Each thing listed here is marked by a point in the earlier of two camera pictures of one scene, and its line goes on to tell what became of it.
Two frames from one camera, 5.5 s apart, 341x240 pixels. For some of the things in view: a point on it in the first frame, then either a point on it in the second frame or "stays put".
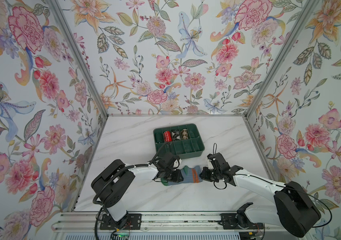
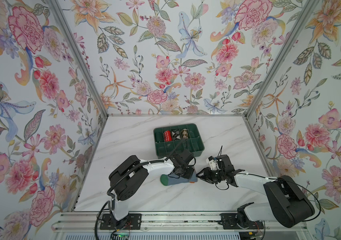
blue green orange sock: x=189 y=175 stays put
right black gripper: x=204 y=174 stays put
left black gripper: x=177 y=177 -> x=190 y=172
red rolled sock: x=167 y=136 stays put
